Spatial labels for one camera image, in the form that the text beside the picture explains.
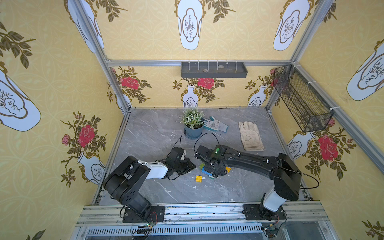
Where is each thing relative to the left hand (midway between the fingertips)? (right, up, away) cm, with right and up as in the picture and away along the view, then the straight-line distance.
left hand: (197, 167), depth 89 cm
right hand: (+7, -1, -8) cm, 10 cm away
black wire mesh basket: (+63, +33, -7) cm, 71 cm away
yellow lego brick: (+1, -5, -5) cm, 7 cm away
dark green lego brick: (+8, -4, -5) cm, 10 cm away
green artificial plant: (-3, +30, +1) cm, 30 cm away
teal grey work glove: (+11, +26, +21) cm, 35 cm away
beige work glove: (+37, +15, +13) cm, 42 cm away
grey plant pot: (-2, +20, +8) cm, 21 cm away
